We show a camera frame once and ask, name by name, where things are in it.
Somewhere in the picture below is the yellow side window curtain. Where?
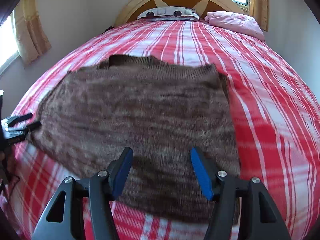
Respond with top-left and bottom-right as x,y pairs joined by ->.
11,0 -> 52,65

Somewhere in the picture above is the grey patterned pillow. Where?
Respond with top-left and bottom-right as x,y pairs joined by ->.
137,7 -> 200,21

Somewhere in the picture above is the side window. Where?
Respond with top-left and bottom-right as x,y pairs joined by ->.
0,15 -> 20,75

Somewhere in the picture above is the brown knitted sweater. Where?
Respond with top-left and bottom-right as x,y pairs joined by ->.
28,54 -> 240,223

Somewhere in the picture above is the cream wooden headboard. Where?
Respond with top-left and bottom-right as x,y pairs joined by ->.
114,0 -> 244,27

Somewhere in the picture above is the pink pillow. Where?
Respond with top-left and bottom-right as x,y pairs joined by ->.
204,11 -> 265,42

